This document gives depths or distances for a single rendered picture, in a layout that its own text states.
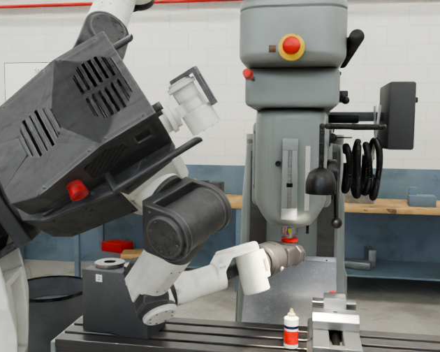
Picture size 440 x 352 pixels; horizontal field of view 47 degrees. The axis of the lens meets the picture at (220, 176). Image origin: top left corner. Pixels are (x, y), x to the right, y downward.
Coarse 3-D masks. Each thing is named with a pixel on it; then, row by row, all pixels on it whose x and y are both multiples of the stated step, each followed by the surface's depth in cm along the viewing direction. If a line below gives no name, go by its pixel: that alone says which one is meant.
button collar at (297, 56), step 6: (288, 36) 116; (294, 36) 115; (282, 42) 116; (300, 42) 115; (282, 48) 116; (300, 48) 115; (282, 54) 116; (288, 54) 116; (294, 54) 116; (300, 54) 116; (288, 60) 117; (294, 60) 117
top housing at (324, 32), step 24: (264, 0) 118; (288, 0) 117; (312, 0) 116; (336, 0) 116; (240, 24) 123; (264, 24) 118; (288, 24) 117; (312, 24) 116; (336, 24) 117; (240, 48) 123; (264, 48) 119; (312, 48) 117; (336, 48) 117
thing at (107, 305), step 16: (96, 272) 149; (112, 272) 147; (96, 288) 149; (112, 288) 147; (96, 304) 149; (112, 304) 148; (128, 304) 146; (96, 320) 150; (112, 320) 148; (128, 320) 146; (128, 336) 147; (144, 336) 145
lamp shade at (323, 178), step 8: (320, 168) 119; (312, 176) 118; (320, 176) 117; (328, 176) 118; (312, 184) 118; (320, 184) 117; (328, 184) 117; (312, 192) 118; (320, 192) 117; (328, 192) 117
